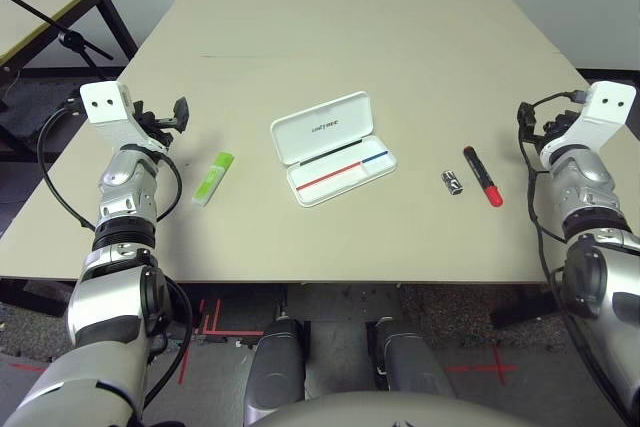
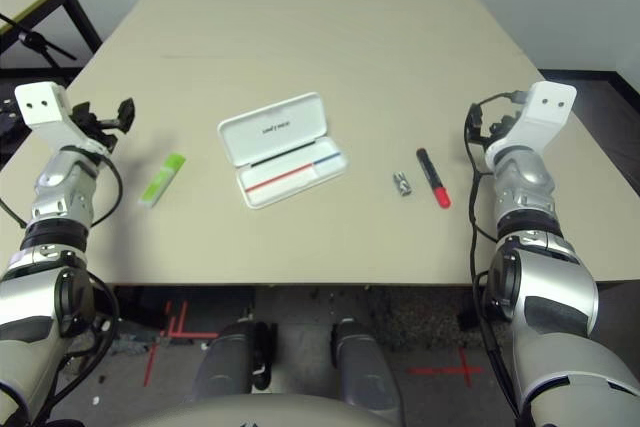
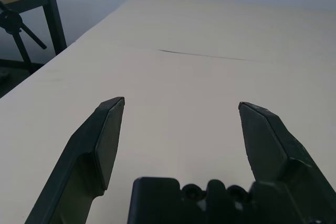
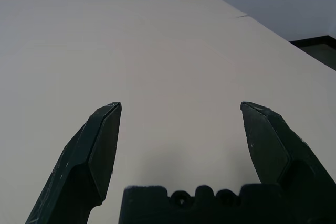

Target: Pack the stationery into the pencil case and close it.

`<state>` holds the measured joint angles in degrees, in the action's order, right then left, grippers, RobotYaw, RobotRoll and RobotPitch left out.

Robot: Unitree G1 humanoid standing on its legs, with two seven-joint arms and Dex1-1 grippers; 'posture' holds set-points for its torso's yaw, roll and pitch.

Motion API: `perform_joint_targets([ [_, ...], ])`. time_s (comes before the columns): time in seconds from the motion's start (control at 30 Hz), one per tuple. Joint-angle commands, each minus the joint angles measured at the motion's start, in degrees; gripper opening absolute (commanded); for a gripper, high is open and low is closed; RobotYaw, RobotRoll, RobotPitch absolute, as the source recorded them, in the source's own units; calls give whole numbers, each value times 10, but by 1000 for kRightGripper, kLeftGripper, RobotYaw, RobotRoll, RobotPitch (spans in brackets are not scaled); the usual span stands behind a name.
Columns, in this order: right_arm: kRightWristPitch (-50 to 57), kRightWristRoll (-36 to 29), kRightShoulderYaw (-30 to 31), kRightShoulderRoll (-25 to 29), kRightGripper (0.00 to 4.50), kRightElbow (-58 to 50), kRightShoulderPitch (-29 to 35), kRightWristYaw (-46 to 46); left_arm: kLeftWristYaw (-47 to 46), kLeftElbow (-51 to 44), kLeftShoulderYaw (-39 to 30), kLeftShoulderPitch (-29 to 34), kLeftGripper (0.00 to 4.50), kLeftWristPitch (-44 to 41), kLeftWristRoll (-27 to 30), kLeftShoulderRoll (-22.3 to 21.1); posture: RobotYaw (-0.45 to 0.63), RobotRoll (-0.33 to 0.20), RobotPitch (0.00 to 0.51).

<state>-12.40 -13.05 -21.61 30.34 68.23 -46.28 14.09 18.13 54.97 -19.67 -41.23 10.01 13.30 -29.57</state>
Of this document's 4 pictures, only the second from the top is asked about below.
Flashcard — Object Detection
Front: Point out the grey robot torso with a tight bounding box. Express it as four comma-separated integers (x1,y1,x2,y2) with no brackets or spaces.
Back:
174,391,401,427

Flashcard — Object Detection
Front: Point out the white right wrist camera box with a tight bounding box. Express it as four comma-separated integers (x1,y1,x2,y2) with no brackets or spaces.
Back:
486,80,578,172

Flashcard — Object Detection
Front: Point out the black tripod stand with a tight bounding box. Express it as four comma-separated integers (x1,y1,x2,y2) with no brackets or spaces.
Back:
0,11,79,68

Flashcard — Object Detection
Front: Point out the small black silver binder clip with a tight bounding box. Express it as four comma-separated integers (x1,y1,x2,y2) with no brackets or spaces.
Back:
392,170,414,198

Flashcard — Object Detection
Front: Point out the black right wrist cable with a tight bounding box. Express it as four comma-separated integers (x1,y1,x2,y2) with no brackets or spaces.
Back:
463,90,526,421

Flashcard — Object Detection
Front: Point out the black marker with red cap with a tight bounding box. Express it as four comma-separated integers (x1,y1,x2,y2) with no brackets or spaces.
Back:
416,147,452,210

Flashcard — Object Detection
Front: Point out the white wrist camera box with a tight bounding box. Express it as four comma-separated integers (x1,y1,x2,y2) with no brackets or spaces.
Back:
486,80,578,172
13,81,111,156

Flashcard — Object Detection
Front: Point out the grey robot right leg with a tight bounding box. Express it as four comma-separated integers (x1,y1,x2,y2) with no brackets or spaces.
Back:
330,317,401,423

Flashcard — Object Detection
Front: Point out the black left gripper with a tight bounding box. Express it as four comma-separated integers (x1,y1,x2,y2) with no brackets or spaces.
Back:
73,96,137,153

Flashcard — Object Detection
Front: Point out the speckled grey floor mat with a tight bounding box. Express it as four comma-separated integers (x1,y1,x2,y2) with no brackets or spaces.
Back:
372,289,481,348

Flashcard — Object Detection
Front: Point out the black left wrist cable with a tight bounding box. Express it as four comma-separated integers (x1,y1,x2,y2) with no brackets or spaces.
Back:
0,154,125,229

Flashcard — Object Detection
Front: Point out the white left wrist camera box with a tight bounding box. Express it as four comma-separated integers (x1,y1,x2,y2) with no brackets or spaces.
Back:
13,81,111,156

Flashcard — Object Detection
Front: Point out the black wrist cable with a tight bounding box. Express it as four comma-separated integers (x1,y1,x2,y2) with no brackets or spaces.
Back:
0,154,125,229
463,90,526,421

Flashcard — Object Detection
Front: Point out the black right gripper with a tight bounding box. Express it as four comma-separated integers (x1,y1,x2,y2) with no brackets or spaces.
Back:
468,102,519,146

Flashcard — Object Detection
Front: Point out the grey robot left leg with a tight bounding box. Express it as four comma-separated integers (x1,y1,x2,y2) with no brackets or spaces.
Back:
192,319,279,403

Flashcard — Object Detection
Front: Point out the white plastic pencil case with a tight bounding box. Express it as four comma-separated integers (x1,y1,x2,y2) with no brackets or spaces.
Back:
217,91,350,210

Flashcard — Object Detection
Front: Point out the grey robot leg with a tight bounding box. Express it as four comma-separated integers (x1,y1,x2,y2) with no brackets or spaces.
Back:
192,319,279,403
330,317,401,423

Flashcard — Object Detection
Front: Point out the green highlighter pen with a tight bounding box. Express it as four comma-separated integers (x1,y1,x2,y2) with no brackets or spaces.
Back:
138,152,188,208

